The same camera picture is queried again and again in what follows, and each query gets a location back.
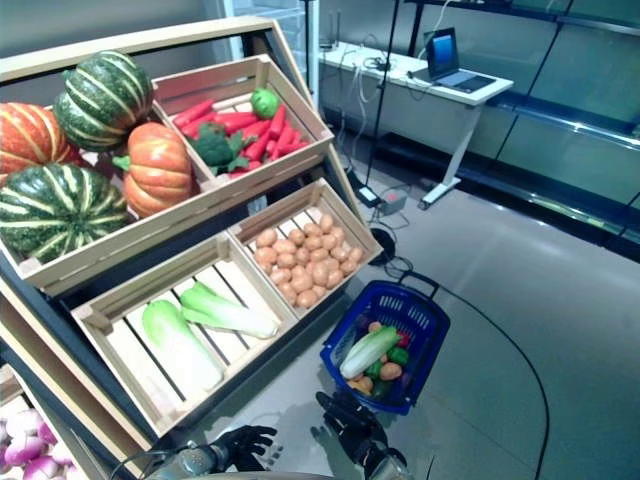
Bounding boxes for black round base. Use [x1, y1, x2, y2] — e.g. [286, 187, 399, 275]
[369, 227, 396, 266]

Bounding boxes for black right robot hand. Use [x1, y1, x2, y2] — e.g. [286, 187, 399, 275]
[312, 391, 401, 464]

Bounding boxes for large green striped pumpkin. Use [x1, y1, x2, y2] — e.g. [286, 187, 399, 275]
[0, 163, 130, 265]

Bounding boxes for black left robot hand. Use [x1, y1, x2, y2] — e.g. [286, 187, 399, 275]
[206, 424, 278, 474]

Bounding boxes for purple white onion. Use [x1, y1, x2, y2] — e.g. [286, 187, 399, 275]
[2, 437, 49, 466]
[4, 409, 44, 436]
[24, 455, 61, 480]

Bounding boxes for grey box red button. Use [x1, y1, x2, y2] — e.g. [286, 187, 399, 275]
[382, 188, 409, 216]

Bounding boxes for large napa cabbage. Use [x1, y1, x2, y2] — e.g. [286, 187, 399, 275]
[141, 298, 225, 392]

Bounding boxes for black vertical pole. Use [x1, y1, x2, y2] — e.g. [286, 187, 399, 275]
[302, 0, 321, 99]

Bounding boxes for grey open laptop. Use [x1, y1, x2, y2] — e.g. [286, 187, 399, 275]
[408, 27, 497, 95]

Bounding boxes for wooden potato crate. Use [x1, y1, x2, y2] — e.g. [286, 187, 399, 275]
[227, 178, 385, 321]

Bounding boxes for small black desk device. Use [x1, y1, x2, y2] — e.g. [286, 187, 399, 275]
[319, 14, 337, 51]

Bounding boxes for black tripod pole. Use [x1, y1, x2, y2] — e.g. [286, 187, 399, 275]
[366, 0, 401, 187]

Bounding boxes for wooden pumpkin crate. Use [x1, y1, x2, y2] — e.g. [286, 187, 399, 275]
[0, 102, 219, 297]

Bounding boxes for white desk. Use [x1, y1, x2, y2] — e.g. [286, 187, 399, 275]
[318, 41, 515, 211]

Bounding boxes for black floor cable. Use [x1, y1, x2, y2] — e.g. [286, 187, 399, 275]
[429, 284, 551, 480]

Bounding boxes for black coiled power cable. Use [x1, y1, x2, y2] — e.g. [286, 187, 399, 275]
[367, 184, 426, 281]

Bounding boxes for light green bell pepper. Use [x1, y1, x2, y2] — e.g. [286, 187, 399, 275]
[249, 88, 280, 120]

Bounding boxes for orange yellow-striped pumpkin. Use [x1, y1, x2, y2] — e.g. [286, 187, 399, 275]
[0, 102, 84, 186]

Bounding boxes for wooden vegetable display stand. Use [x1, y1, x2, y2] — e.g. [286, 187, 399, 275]
[0, 15, 386, 480]

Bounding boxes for wooden carrot crate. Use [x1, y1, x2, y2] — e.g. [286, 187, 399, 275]
[151, 54, 335, 196]

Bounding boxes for glass metal shelving unit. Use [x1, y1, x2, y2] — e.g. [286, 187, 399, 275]
[404, 0, 640, 251]

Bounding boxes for green broccoli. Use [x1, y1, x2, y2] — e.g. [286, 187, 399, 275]
[187, 122, 251, 176]

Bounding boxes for orange pumpkin green stem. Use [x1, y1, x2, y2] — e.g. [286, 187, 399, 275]
[112, 122, 199, 219]

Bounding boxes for blue plastic shopping basket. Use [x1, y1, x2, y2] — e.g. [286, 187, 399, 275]
[319, 272, 451, 416]

